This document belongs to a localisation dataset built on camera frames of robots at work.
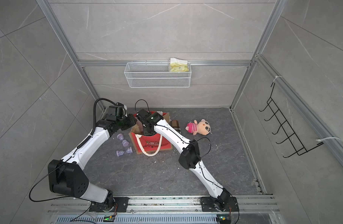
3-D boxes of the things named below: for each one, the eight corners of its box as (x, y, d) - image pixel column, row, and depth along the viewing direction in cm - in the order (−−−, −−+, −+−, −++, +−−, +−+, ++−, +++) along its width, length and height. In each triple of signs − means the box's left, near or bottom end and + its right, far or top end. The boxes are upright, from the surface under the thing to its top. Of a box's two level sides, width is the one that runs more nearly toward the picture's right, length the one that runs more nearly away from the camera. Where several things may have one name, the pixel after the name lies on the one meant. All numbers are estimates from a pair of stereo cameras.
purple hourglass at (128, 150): (117, 156, 93) (116, 154, 90) (117, 152, 95) (116, 150, 92) (132, 152, 95) (131, 150, 92) (132, 148, 97) (131, 146, 94)
